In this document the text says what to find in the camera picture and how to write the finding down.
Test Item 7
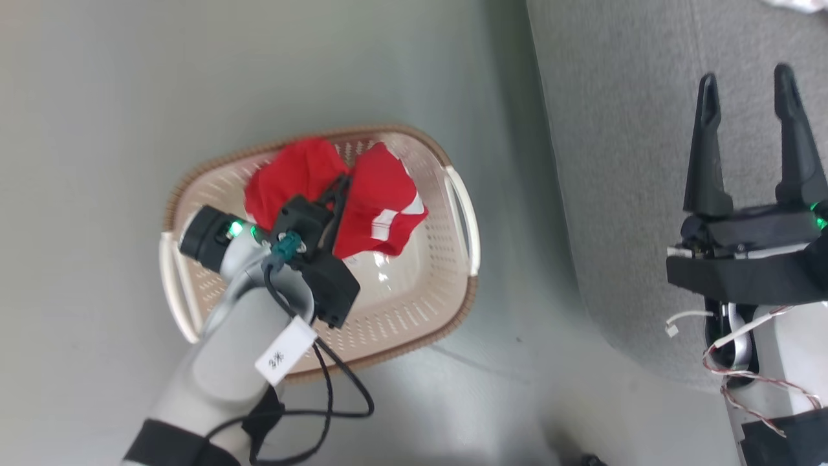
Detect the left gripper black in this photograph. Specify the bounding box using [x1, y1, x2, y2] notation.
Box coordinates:
[270, 173, 355, 261]

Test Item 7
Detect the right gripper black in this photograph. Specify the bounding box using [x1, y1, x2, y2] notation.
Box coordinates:
[666, 63, 828, 307]

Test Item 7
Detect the red and white garment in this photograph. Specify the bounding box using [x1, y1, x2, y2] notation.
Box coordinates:
[244, 137, 429, 260]

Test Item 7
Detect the grey fabric sofa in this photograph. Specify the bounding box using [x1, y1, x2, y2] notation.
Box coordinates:
[525, 0, 828, 392]

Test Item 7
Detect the white perforated laundry basket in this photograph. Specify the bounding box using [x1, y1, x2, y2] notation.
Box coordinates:
[158, 124, 481, 384]

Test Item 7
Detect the teal cable connector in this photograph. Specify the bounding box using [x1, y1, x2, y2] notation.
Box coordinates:
[271, 231, 304, 263]

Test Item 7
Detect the white paper cable tag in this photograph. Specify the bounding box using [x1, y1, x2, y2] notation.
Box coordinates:
[254, 315, 319, 387]

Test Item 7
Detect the white wire with plug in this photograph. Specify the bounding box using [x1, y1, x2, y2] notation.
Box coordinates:
[665, 310, 714, 338]

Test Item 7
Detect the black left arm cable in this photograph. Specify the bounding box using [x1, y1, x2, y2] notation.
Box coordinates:
[207, 262, 376, 466]

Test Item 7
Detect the red white twisted wire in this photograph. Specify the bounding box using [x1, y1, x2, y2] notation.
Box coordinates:
[702, 304, 823, 438]

